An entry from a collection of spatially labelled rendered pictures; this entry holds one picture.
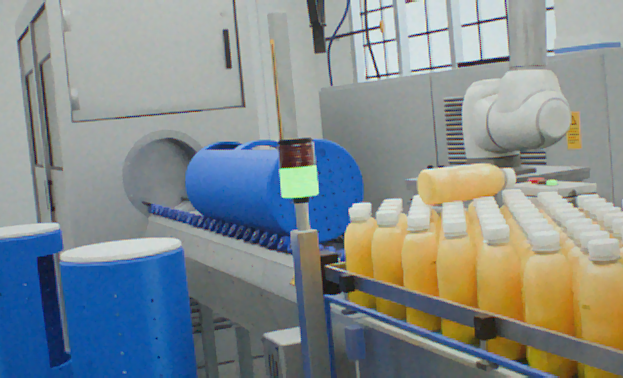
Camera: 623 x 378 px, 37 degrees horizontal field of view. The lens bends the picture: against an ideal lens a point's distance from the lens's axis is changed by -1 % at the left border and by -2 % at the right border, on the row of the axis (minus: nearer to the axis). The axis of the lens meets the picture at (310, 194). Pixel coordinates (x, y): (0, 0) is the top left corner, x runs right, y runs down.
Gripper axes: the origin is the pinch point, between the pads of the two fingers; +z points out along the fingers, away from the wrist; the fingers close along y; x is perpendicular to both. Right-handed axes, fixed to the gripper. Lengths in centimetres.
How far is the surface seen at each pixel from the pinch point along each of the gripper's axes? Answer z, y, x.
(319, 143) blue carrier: 27.1, -4.7, -3.8
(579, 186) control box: 39, 37, 63
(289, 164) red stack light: 27, 86, 15
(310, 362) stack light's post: 61, 86, 15
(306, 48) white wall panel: -33, -521, -144
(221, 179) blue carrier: 37, -29, -42
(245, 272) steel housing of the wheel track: 64, -18, -33
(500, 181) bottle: 36, 49, 47
